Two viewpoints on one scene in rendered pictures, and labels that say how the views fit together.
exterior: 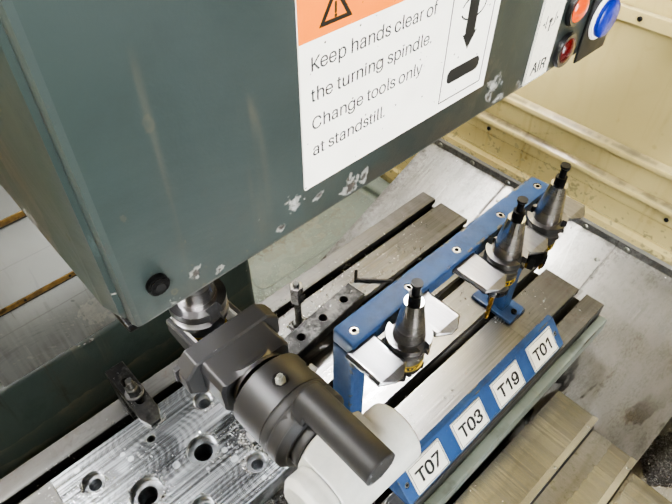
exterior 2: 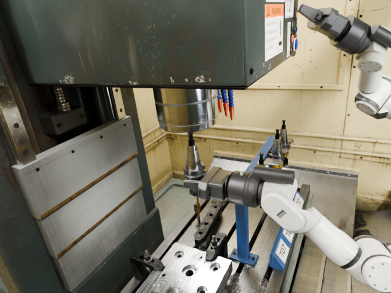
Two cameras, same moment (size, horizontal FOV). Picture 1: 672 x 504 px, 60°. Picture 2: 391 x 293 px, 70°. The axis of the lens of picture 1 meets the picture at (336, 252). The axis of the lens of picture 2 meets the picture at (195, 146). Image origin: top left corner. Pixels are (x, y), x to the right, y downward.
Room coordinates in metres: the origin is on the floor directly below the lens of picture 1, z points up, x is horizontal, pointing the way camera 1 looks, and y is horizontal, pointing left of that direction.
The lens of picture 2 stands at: (-0.29, 0.33, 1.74)
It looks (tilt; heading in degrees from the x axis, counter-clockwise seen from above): 24 degrees down; 344
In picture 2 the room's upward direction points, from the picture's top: 6 degrees counter-clockwise
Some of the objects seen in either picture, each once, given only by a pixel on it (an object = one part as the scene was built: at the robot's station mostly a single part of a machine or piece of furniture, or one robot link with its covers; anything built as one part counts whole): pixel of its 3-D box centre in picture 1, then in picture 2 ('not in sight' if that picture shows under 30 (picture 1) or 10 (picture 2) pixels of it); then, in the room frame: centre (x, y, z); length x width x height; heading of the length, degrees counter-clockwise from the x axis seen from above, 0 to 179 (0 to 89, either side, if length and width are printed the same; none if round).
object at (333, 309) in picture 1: (312, 336); (209, 225); (0.65, 0.04, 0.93); 0.26 x 0.05 x 0.06; 139
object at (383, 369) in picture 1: (379, 362); not in sight; (0.41, -0.06, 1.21); 0.07 x 0.05 x 0.01; 44
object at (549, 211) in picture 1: (553, 200); (283, 135); (0.67, -0.34, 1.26); 0.04 x 0.04 x 0.07
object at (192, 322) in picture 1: (198, 302); (194, 170); (0.39, 0.15, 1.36); 0.06 x 0.06 x 0.03
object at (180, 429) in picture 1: (178, 476); (182, 287); (0.36, 0.24, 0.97); 0.29 x 0.23 x 0.05; 134
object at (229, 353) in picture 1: (257, 374); (227, 184); (0.32, 0.08, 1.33); 0.13 x 0.12 x 0.10; 134
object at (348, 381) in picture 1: (347, 398); (242, 227); (0.45, -0.02, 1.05); 0.10 x 0.05 x 0.30; 44
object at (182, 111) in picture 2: not in sight; (186, 100); (0.39, 0.15, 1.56); 0.16 x 0.16 x 0.12
